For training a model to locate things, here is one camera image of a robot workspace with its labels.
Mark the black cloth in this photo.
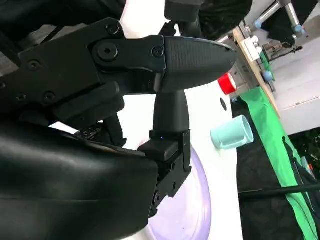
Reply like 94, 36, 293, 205
231, 98, 305, 240
198, 0, 254, 42

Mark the red round button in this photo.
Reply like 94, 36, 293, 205
217, 73, 237, 96

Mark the lilac plate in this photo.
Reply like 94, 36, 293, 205
141, 147, 212, 240

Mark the pale green mug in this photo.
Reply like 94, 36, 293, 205
210, 114, 255, 151

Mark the green cloth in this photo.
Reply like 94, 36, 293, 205
239, 86, 320, 240

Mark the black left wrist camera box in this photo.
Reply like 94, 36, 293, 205
164, 0, 201, 23

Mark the white plastic fitting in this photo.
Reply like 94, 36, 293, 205
244, 35, 264, 61

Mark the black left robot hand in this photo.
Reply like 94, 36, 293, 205
158, 21, 202, 38

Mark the grey metal box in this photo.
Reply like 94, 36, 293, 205
228, 58, 261, 97

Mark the blue round cap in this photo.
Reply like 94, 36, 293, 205
261, 70, 275, 83

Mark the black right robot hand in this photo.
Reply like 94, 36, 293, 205
0, 17, 238, 240

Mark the wooden desk board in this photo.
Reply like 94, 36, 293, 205
232, 24, 281, 118

